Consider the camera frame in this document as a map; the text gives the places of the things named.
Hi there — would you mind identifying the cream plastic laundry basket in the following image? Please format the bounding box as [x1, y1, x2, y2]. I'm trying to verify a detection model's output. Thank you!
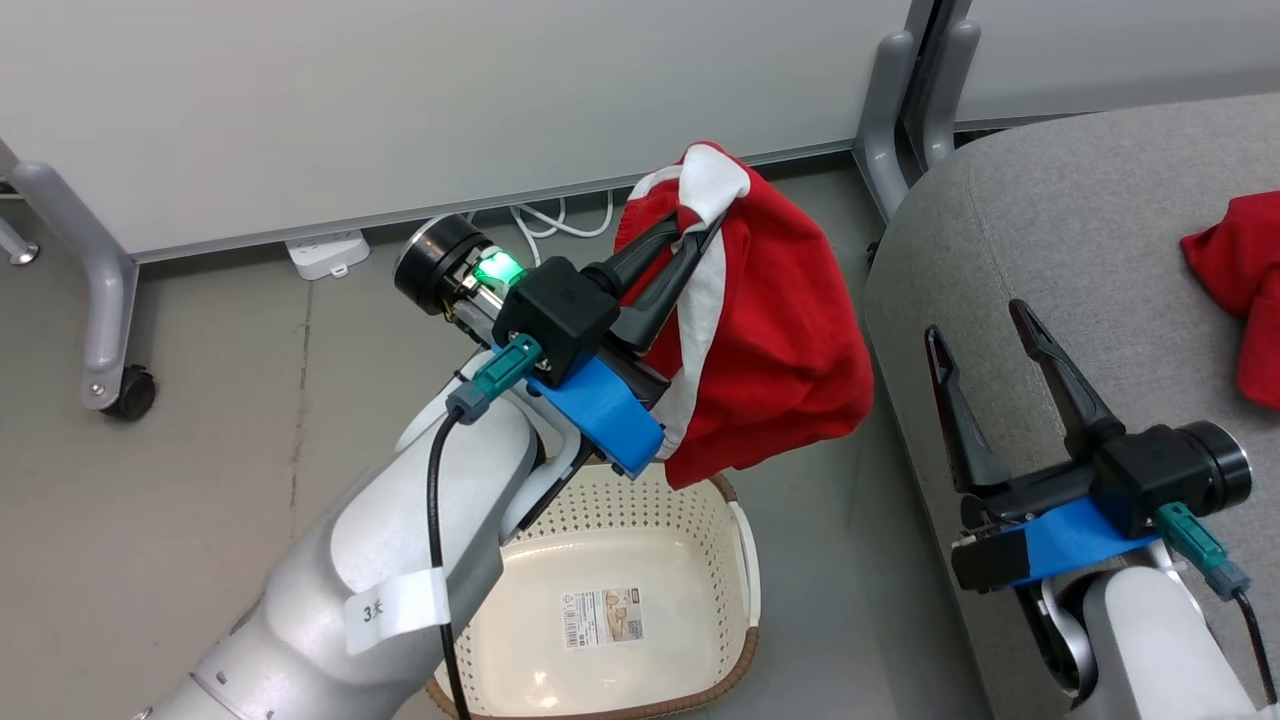
[425, 460, 763, 720]

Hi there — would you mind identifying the camera cable teal plug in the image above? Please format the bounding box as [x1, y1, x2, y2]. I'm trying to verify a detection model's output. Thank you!
[1157, 502, 1280, 706]
[428, 335, 543, 720]

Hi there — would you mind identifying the left camera cable teal plug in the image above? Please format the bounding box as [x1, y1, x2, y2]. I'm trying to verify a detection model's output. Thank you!
[428, 335, 543, 720]

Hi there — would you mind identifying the grey partition leg with caster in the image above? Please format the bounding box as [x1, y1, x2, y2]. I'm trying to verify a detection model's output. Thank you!
[10, 160, 141, 411]

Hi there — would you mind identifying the plain red shirt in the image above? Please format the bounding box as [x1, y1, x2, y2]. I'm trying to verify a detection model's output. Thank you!
[1180, 190, 1280, 411]

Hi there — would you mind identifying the white power cable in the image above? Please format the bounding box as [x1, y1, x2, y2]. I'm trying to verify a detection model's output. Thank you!
[508, 190, 616, 241]

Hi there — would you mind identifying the white tape label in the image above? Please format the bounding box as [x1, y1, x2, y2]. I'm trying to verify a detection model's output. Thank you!
[343, 567, 453, 656]

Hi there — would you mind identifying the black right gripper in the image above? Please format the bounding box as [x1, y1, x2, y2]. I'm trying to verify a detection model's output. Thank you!
[924, 298, 1253, 531]

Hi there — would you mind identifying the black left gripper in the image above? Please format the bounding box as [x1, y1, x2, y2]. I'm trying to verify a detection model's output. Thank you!
[393, 213, 724, 411]

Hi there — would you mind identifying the black caster wheel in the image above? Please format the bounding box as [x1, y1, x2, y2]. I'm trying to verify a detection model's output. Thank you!
[100, 365, 158, 421]

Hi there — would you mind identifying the narrow white partition panel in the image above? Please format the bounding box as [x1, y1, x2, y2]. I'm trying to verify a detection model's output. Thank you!
[950, 0, 1280, 131]

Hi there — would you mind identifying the grey fabric sofa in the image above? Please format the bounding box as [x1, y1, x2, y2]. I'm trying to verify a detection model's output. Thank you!
[863, 92, 1280, 720]

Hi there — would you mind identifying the right camera cable teal plug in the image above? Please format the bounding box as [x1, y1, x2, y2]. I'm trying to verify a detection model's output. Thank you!
[1157, 502, 1280, 706]

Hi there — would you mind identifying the grey metal stand leg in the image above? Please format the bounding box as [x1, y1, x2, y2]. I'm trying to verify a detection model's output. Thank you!
[0, 215, 41, 266]

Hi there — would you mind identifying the paper label sticker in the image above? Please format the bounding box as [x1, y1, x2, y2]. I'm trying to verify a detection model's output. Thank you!
[562, 587, 646, 651]

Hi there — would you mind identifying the wide white partition panel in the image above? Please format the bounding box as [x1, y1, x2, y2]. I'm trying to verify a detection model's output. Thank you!
[0, 0, 913, 263]

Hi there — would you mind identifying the red and white basketball jersey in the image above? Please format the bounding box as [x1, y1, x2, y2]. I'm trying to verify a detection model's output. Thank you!
[612, 140, 876, 491]

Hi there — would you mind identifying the blue black right camera mount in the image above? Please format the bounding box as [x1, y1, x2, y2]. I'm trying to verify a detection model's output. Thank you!
[950, 497, 1161, 593]

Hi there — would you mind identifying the white power strip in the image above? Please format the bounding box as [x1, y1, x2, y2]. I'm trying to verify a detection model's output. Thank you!
[285, 229, 371, 281]

